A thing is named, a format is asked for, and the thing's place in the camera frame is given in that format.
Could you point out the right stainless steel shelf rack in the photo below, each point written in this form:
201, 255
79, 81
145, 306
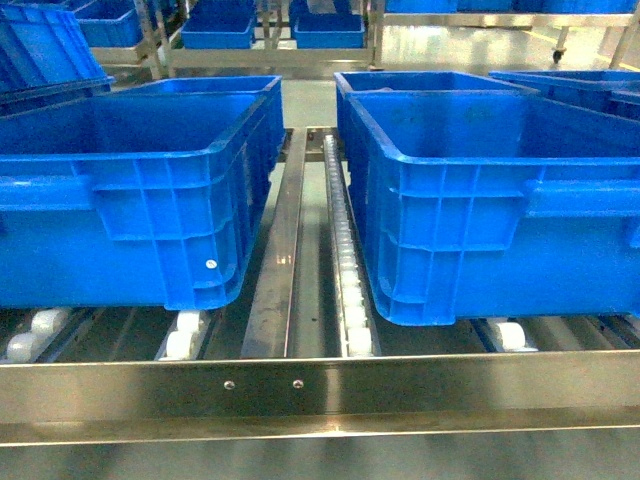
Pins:
303, 353

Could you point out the far small blue bin left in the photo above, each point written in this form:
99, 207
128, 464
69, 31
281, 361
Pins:
220, 25

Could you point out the blue crate front left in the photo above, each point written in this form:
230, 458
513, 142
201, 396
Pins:
133, 200

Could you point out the small blue bin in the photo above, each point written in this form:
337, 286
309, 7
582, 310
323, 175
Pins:
326, 25
220, 25

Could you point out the blue crate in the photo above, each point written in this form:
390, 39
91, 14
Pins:
133, 200
613, 92
494, 204

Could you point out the blue crate front right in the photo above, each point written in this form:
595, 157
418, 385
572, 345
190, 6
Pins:
494, 204

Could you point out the far small blue bin right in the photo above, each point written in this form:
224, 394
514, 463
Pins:
326, 25

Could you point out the blue crate far right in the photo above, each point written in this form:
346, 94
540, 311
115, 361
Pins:
613, 92

